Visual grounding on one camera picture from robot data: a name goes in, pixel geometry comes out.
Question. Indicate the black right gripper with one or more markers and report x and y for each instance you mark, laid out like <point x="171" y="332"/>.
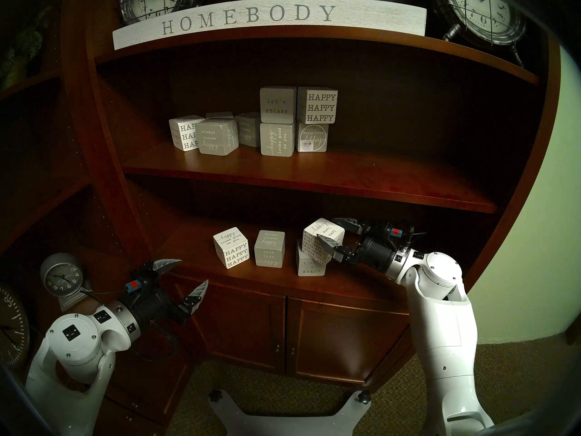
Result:
<point x="376" y="253"/>

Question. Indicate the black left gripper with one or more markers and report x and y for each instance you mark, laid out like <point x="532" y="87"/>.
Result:
<point x="152" y="308"/>

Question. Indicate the white happy place print cube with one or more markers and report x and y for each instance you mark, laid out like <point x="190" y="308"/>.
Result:
<point x="324" y="228"/>

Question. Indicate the white HAPPY lettered cube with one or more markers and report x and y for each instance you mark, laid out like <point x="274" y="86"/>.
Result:
<point x="231" y="253"/>
<point x="320" y="106"/>
<point x="181" y="135"/>

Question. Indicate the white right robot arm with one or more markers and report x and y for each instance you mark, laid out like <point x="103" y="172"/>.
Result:
<point x="445" y="330"/>

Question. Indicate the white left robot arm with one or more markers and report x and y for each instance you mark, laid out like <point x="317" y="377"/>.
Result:
<point x="72" y="335"/>

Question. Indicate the grey life's a beach cube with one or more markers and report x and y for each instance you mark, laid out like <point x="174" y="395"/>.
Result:
<point x="311" y="269"/>

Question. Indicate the brown wooden bookshelf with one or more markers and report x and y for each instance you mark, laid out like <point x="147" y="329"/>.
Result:
<point x="340" y="171"/>

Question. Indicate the grey always choose happy cube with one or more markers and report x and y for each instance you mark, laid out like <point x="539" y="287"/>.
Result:
<point x="270" y="251"/>
<point x="213" y="137"/>

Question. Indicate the wooden cabinet door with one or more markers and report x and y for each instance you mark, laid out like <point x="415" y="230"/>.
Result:
<point x="340" y="339"/>
<point x="245" y="326"/>

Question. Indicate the white cube with barcode sticker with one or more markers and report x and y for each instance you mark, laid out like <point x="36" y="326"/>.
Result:
<point x="313" y="137"/>

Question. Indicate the brown wooden side shelf unit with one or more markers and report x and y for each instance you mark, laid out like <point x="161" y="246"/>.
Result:
<point x="150" y="385"/>

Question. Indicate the grey happy looks good cube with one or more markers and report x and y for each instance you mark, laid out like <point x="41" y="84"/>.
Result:
<point x="278" y="140"/>

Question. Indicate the black base knob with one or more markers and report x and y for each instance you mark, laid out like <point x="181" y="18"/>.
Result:
<point x="363" y="396"/>
<point x="217" y="395"/>

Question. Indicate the small grey alarm clock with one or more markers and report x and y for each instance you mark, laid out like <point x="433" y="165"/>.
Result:
<point x="59" y="276"/>

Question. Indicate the grey small lettered cube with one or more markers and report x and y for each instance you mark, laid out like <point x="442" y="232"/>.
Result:
<point x="247" y="128"/>

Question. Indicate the grey let's escape cube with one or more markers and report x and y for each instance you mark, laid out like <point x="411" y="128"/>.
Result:
<point x="278" y="104"/>

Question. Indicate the plain white cube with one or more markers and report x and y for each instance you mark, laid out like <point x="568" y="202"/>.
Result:
<point x="219" y="116"/>

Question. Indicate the large dark round clock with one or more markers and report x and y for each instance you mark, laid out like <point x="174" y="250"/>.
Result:
<point x="11" y="326"/>

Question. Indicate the white HOMEBODY wooden sign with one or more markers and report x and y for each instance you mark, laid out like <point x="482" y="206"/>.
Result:
<point x="249" y="15"/>

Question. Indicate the ship wheel metal clock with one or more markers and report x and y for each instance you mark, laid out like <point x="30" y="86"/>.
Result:
<point x="481" y="8"/>

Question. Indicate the green artificial plant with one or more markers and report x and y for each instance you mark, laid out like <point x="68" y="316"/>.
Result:
<point x="25" y="44"/>

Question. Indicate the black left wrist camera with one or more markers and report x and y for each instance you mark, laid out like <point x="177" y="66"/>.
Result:
<point x="146" y="278"/>

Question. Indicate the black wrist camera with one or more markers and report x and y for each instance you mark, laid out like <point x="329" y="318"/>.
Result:
<point x="383" y="230"/>
<point x="146" y="278"/>

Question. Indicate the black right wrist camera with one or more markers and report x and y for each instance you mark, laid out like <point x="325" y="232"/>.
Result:
<point x="383" y="230"/>

